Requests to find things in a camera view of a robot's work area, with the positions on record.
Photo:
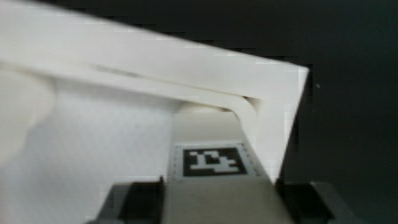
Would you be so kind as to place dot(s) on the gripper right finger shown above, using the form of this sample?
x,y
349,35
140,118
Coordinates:
x,y
316,204

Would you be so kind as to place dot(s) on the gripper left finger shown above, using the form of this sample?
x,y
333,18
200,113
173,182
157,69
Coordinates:
x,y
134,204

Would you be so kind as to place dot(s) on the white leg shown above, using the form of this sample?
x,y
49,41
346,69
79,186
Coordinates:
x,y
220,190
28,102

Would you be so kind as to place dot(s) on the white desk top tray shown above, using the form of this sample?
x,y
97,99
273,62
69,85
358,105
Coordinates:
x,y
129,75

